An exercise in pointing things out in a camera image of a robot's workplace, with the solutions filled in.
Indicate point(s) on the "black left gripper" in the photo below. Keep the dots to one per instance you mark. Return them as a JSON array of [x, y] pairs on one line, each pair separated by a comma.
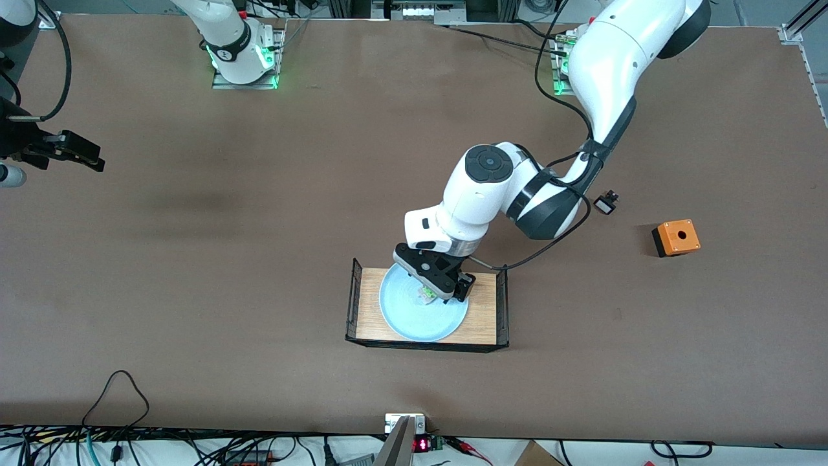
[[463, 283]]

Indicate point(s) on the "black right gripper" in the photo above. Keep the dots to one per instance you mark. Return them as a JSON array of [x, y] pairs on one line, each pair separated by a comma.
[[19, 141]]

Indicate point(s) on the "green white switch part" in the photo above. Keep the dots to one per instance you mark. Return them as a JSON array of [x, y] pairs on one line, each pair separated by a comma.
[[427, 296]]

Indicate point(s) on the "light blue round plate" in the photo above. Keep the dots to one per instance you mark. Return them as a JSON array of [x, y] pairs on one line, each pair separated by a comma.
[[420, 323]]

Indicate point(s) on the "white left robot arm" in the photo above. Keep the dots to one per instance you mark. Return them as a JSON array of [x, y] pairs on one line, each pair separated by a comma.
[[608, 58]]

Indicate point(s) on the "wooden shelf with mesh sides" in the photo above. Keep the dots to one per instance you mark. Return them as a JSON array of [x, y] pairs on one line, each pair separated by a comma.
[[482, 317]]

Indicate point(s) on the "module with red display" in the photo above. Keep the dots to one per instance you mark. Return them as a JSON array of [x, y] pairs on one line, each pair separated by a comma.
[[424, 444]]

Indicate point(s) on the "brown cardboard piece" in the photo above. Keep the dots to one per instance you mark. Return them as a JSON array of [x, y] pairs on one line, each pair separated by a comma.
[[537, 456]]

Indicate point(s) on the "aluminium frame post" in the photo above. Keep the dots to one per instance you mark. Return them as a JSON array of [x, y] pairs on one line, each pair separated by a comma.
[[799, 26], [50, 21]]

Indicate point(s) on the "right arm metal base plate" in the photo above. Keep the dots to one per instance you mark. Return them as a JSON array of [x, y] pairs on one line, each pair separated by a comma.
[[223, 85]]

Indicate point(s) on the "small black rectangular switch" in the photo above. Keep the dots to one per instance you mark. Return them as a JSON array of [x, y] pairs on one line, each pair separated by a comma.
[[605, 205]]

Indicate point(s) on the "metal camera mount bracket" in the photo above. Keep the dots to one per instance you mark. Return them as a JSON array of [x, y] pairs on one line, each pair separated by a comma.
[[401, 440]]

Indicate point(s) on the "orange button enclosure box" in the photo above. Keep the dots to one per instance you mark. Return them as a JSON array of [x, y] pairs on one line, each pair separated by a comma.
[[678, 238]]

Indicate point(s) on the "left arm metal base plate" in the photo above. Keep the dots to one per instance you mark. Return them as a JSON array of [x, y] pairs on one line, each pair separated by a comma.
[[556, 77]]

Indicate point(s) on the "aluminium frame with power strip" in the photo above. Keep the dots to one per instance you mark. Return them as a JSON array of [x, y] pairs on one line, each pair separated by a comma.
[[417, 11]]

